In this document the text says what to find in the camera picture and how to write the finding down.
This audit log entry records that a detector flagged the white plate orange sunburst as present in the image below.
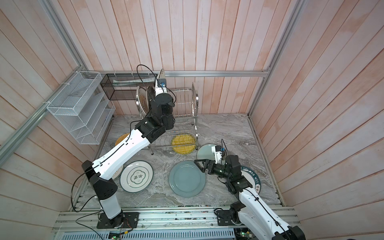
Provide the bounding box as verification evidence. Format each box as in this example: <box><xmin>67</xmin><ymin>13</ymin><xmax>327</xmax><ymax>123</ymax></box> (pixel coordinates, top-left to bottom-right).
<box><xmin>136</xmin><ymin>87</ymin><xmax>149</xmax><ymax>117</ymax></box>

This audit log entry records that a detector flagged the grey blue round plate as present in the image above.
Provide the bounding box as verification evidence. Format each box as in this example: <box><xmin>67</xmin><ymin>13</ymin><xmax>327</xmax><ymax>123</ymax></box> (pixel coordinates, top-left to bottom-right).
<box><xmin>169</xmin><ymin>161</ymin><xmax>206</xmax><ymax>198</ymax></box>

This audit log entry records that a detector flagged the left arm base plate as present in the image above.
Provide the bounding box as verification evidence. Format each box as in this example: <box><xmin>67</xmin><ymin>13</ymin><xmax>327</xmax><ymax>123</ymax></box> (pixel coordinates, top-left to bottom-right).
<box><xmin>97</xmin><ymin>212</ymin><xmax>140</xmax><ymax>229</ymax></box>

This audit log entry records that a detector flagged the white plate green clover outline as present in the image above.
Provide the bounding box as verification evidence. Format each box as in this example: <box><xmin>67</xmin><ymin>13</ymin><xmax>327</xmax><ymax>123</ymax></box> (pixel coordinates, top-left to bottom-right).
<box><xmin>120</xmin><ymin>161</ymin><xmax>154</xmax><ymax>193</ymax></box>

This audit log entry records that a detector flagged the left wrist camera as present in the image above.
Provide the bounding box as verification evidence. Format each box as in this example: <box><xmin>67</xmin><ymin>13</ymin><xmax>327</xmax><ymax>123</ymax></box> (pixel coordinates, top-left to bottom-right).
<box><xmin>155</xmin><ymin>78</ymin><xmax>167</xmax><ymax>96</ymax></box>

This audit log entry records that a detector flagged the yellow green woven plate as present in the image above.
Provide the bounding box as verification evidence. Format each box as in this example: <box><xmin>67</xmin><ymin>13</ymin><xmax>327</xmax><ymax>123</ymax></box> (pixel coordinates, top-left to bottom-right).
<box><xmin>171</xmin><ymin>134</ymin><xmax>196</xmax><ymax>155</ymax></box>

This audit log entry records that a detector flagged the black wire wall basket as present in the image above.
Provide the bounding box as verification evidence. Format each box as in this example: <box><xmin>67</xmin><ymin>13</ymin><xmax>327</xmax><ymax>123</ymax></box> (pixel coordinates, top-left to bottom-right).
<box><xmin>101</xmin><ymin>73</ymin><xmax>155</xmax><ymax>101</ymax></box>

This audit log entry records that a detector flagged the aluminium front rail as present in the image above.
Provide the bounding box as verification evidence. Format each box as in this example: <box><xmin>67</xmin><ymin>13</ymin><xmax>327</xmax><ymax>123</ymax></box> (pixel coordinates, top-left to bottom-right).
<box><xmin>53</xmin><ymin>205</ymin><xmax>301</xmax><ymax>233</ymax></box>

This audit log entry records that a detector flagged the white wire mesh shelf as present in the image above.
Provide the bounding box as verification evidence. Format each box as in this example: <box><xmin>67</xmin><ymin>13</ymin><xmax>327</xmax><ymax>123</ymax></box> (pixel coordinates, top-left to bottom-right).
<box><xmin>47</xmin><ymin>72</ymin><xmax>116</xmax><ymax>145</ymax></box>

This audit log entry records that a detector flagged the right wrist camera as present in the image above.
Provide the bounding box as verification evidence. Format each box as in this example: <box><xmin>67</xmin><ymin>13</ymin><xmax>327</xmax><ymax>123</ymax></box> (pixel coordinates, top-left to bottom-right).
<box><xmin>212</xmin><ymin>146</ymin><xmax>225</xmax><ymax>165</ymax></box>

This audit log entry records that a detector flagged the orange woven bamboo plate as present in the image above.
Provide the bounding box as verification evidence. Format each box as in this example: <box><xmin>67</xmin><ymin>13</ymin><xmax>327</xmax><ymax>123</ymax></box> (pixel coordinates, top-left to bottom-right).
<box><xmin>115</xmin><ymin>133</ymin><xmax>130</xmax><ymax>146</ymax></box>

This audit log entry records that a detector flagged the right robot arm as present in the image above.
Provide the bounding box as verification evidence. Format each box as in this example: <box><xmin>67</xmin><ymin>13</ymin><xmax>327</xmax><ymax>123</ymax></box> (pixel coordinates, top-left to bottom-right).
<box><xmin>194</xmin><ymin>155</ymin><xmax>306</xmax><ymax>240</ymax></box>

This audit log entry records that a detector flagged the cream plate with red flowers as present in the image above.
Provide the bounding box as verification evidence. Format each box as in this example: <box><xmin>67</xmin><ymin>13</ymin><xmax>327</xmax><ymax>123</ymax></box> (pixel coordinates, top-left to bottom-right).
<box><xmin>157</xmin><ymin>69</ymin><xmax>167</xmax><ymax>88</ymax></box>

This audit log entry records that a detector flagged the light green flower plate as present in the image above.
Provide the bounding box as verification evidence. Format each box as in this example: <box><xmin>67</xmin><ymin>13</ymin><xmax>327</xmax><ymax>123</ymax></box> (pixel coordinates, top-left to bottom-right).
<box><xmin>197</xmin><ymin>144</ymin><xmax>216</xmax><ymax>161</ymax></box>

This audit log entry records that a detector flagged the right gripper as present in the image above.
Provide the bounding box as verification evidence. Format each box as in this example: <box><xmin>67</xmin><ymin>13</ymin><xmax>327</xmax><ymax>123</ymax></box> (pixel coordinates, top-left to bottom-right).
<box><xmin>195</xmin><ymin>159</ymin><xmax>232</xmax><ymax>181</ymax></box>

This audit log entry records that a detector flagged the stainless steel dish rack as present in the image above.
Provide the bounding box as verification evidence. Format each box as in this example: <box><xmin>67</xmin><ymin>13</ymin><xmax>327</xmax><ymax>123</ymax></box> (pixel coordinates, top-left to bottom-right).
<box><xmin>149</xmin><ymin>86</ymin><xmax>199</xmax><ymax>150</ymax></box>

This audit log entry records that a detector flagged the white plate dark lettered rim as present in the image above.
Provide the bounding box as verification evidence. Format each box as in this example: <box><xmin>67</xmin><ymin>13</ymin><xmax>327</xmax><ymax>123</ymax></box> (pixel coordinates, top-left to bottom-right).
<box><xmin>241</xmin><ymin>166</ymin><xmax>262</xmax><ymax>194</ymax></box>

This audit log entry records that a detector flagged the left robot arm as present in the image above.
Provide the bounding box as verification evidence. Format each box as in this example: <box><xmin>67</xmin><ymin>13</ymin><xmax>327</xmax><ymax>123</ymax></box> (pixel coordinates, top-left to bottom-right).
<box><xmin>82</xmin><ymin>93</ymin><xmax>175</xmax><ymax>221</ymax></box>

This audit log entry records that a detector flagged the dark navy plate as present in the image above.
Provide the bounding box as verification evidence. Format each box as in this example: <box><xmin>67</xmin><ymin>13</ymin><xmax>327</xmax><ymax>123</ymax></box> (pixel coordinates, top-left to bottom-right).
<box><xmin>146</xmin><ymin>87</ymin><xmax>156</xmax><ymax>110</ymax></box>

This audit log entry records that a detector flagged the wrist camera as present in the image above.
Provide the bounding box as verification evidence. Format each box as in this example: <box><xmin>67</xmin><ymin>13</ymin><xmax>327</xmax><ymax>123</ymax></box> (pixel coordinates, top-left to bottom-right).
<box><xmin>155</xmin><ymin>78</ymin><xmax>167</xmax><ymax>96</ymax></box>
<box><xmin>212</xmin><ymin>146</ymin><xmax>225</xmax><ymax>165</ymax></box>

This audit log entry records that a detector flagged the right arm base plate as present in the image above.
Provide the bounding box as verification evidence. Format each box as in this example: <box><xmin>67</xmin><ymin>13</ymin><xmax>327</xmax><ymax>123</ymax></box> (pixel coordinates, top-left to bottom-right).
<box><xmin>214</xmin><ymin>208</ymin><xmax>242</xmax><ymax>226</ymax></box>

